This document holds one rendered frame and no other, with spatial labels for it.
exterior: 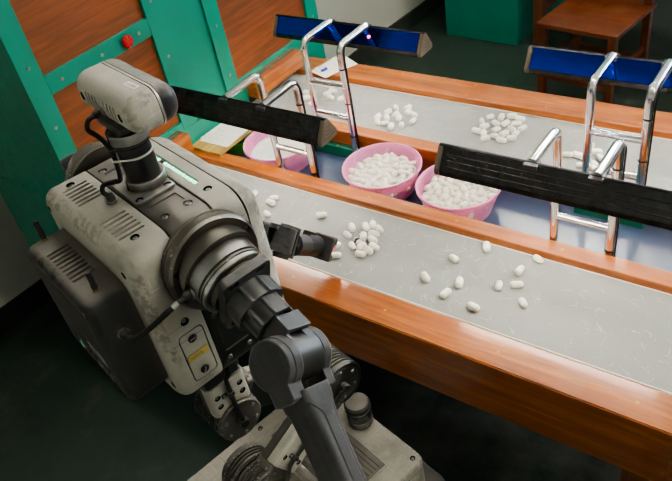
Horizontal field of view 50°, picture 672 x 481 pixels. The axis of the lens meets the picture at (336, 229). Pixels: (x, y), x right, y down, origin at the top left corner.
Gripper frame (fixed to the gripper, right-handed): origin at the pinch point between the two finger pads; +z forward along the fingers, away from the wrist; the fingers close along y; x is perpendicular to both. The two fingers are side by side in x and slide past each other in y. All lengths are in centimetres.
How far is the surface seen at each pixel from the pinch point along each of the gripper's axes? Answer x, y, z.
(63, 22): -44, 88, -35
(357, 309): 12.6, -16.8, -8.7
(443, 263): -2.9, -27.5, 13.8
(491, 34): -124, 85, 269
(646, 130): -50, -66, 30
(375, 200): -14.2, 3.6, 23.9
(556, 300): -3, -60, 13
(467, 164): -30.3, -35.5, -7.1
